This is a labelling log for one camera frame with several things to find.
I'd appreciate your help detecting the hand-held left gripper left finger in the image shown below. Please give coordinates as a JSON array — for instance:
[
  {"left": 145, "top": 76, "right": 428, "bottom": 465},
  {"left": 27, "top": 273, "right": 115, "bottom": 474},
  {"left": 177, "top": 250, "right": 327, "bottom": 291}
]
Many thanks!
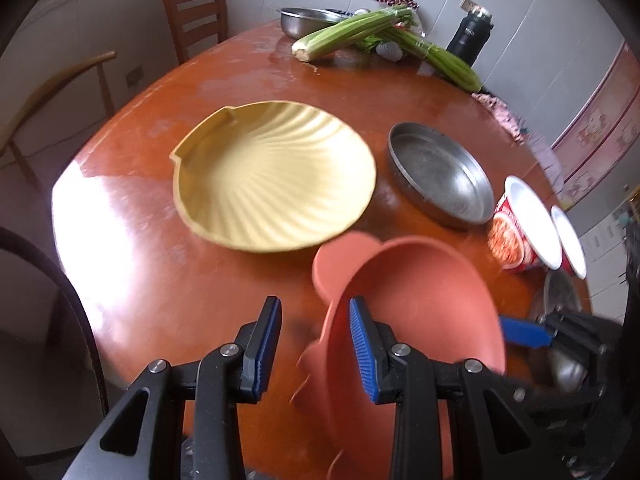
[{"left": 62, "top": 296, "right": 282, "bottom": 480}]

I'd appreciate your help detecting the thick celery bunch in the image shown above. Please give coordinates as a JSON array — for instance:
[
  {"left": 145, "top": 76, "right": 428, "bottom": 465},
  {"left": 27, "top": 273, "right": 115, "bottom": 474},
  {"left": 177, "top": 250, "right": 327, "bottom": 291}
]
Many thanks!
[{"left": 291, "top": 5, "right": 418, "bottom": 63}]

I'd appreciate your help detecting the round metal pan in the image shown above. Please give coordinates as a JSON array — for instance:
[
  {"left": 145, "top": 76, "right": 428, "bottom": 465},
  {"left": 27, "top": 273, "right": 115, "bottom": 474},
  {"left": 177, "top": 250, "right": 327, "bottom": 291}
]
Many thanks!
[{"left": 387, "top": 121, "right": 496, "bottom": 228}]

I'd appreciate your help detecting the pink cartoon wardrobe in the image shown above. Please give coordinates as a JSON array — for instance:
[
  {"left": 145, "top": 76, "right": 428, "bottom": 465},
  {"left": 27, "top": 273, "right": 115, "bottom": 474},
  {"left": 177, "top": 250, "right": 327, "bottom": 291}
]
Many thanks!
[{"left": 550, "top": 45, "right": 640, "bottom": 211}]

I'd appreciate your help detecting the yellow shell-shaped plate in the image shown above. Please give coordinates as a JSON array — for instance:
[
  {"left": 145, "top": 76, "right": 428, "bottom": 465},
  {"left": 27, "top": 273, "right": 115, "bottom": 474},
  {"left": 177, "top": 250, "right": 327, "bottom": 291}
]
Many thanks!
[{"left": 170, "top": 101, "right": 378, "bottom": 253}]

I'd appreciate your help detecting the black cable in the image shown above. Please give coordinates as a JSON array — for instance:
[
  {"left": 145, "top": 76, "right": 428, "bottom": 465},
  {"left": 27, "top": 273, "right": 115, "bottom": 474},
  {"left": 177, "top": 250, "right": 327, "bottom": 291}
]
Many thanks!
[{"left": 0, "top": 227, "right": 111, "bottom": 421}]

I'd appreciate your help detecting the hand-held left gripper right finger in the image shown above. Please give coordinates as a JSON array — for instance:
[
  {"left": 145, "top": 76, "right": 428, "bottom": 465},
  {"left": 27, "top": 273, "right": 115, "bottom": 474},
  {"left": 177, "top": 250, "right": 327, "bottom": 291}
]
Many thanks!
[{"left": 348, "top": 297, "right": 566, "bottom": 480}]

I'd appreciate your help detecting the light wooden curved chair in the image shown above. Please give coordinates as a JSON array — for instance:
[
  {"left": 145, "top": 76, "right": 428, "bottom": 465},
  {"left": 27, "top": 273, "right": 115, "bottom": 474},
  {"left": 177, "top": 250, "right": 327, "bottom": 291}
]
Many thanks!
[{"left": 0, "top": 50, "right": 118, "bottom": 191}]

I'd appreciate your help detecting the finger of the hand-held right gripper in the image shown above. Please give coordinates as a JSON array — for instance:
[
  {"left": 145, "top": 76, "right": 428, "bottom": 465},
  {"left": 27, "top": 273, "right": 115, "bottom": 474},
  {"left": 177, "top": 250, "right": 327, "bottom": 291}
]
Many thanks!
[{"left": 499, "top": 311, "right": 621, "bottom": 361}]

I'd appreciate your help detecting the thin celery bunch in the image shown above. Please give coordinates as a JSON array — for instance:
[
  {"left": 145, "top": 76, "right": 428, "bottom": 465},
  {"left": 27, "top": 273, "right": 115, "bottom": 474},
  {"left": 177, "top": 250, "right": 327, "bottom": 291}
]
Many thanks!
[{"left": 370, "top": 27, "right": 483, "bottom": 93}]

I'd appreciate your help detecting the red instant noodle cup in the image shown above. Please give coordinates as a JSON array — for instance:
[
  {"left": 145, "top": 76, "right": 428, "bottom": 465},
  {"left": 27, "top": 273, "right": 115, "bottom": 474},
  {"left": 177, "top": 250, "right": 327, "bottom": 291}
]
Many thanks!
[
  {"left": 486, "top": 175, "right": 563, "bottom": 273},
  {"left": 550, "top": 205, "right": 587, "bottom": 281}
]

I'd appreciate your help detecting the brown wooden slatted chair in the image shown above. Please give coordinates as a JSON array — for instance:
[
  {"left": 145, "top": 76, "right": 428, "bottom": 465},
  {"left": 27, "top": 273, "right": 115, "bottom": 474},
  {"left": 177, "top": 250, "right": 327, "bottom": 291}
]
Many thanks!
[{"left": 161, "top": 0, "right": 230, "bottom": 66}]

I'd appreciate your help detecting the pink cloth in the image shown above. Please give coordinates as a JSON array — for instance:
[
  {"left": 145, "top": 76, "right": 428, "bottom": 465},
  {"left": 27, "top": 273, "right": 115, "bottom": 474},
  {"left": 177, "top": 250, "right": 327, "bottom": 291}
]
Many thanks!
[{"left": 472, "top": 91, "right": 526, "bottom": 143}]

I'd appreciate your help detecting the white foam net fruit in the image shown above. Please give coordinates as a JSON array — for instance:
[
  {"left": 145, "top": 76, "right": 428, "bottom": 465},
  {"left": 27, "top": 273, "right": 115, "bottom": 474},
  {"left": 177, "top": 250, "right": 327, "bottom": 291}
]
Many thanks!
[{"left": 376, "top": 40, "right": 403, "bottom": 63}]

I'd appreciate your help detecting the stainless steel bowl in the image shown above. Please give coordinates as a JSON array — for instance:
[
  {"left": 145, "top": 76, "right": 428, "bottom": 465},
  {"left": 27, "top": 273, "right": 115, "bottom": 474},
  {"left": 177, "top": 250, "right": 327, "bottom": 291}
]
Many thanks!
[{"left": 279, "top": 7, "right": 346, "bottom": 41}]

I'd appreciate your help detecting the terracotta plastic plate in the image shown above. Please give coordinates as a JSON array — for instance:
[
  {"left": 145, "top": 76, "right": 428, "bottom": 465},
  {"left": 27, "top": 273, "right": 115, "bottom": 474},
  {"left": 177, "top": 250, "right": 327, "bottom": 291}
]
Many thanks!
[{"left": 322, "top": 236, "right": 508, "bottom": 480}]

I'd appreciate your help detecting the black thermos bottle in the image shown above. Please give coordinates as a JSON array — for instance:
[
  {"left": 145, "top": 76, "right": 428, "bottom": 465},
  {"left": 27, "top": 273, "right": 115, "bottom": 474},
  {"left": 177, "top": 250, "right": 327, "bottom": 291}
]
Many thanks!
[{"left": 446, "top": 7, "right": 495, "bottom": 68}]

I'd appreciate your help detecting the small orange plastic bowl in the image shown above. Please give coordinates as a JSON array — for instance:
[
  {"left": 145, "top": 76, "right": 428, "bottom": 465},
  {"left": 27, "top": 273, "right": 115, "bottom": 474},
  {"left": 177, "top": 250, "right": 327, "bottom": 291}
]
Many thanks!
[{"left": 311, "top": 232, "right": 386, "bottom": 307}]

